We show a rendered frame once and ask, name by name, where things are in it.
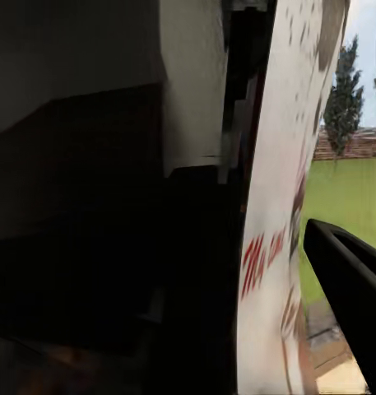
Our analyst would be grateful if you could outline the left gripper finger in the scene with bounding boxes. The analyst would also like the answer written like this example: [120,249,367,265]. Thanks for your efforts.
[304,219,376,395]

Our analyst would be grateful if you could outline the bottle of coffee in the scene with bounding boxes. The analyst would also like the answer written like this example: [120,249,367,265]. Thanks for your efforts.
[0,0,350,395]

